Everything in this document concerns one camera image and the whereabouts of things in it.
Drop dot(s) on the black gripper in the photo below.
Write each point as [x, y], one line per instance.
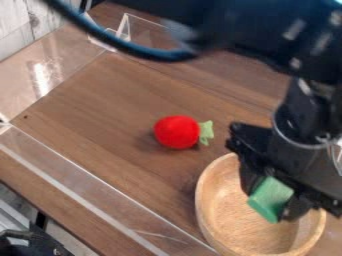
[294, 152]

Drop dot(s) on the green rectangular block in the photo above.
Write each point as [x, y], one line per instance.
[269, 199]

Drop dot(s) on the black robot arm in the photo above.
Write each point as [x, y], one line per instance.
[294, 35]

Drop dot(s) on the brown wooden bowl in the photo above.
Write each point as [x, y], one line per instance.
[234, 229]

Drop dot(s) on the red plush tomato toy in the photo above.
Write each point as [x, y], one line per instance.
[181, 132]

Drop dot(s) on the clear acrylic front wall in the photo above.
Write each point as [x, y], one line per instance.
[122, 211]

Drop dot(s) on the black clamp with cable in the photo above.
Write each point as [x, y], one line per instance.
[28, 240]

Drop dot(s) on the clear acrylic corner bracket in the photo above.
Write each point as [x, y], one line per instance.
[94, 40]

